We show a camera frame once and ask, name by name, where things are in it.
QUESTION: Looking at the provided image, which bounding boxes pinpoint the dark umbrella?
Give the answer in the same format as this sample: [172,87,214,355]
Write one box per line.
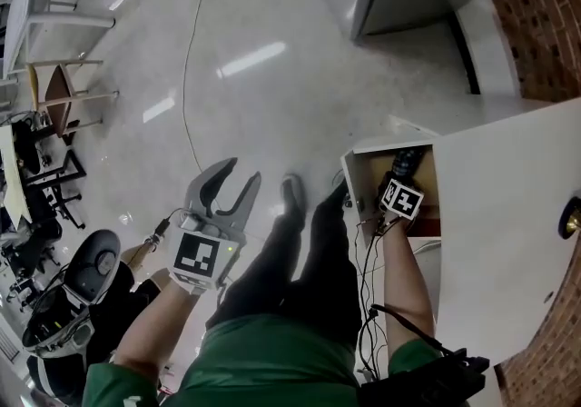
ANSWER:
[389,147,427,180]

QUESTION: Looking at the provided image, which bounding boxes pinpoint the white desk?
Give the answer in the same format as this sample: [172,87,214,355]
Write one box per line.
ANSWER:
[389,97,581,369]

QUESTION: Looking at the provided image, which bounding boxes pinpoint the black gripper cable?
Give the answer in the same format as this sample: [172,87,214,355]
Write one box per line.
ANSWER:
[143,206,192,246]
[352,213,455,386]

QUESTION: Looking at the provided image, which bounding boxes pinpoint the black office chair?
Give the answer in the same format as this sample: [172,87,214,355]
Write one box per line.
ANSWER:
[0,217,64,282]

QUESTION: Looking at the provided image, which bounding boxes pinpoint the person's green shirt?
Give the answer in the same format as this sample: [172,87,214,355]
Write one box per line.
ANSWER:
[83,313,445,407]

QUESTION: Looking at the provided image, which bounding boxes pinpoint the person's black trousers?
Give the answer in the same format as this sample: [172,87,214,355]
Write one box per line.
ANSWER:
[205,177,365,348]

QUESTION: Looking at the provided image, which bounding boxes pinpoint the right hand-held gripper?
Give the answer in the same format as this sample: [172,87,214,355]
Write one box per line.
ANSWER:
[377,175,426,221]

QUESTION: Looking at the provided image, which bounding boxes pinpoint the person's black right shoe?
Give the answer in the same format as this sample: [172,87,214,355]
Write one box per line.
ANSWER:
[332,167,351,192]

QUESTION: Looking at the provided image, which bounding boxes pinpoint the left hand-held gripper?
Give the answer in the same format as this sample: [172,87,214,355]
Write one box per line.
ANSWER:
[168,156,263,291]

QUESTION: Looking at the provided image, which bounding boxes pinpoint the black waist pack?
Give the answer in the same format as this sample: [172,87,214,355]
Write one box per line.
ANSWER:
[359,347,492,407]

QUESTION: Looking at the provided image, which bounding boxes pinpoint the person's left hand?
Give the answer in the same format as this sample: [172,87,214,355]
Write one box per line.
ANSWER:
[169,268,213,297]

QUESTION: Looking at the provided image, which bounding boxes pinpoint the grey rounded robot shell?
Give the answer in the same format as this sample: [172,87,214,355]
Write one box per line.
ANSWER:
[19,228,124,360]

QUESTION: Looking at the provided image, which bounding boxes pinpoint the thin floor cable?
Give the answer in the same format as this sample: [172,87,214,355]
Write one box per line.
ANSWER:
[181,0,229,175]

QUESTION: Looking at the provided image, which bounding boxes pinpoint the white drawer with wooden bottom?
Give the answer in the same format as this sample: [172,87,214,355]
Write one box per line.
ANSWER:
[340,135,443,242]

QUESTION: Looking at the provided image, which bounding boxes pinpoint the brown seat wooden chair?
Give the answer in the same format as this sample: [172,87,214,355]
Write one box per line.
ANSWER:
[25,58,121,139]

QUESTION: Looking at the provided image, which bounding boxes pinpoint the person's black shoe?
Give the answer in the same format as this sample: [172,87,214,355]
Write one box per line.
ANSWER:
[280,173,307,216]
[332,167,351,192]

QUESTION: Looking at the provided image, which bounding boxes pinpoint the person's left forearm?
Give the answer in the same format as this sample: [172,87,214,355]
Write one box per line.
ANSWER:
[112,280,202,380]

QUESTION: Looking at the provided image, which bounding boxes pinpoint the white table with black frame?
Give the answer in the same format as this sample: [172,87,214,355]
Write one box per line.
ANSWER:
[0,120,88,230]

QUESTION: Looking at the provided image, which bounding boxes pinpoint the person's black left shoe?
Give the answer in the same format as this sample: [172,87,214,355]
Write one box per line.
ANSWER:
[280,173,307,216]

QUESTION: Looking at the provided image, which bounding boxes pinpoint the white shade table lamp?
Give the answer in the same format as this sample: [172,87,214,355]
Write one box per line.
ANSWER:
[557,194,581,242]

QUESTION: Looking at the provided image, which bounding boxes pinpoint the person's right forearm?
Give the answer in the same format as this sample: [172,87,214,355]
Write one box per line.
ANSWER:
[382,217,438,355]

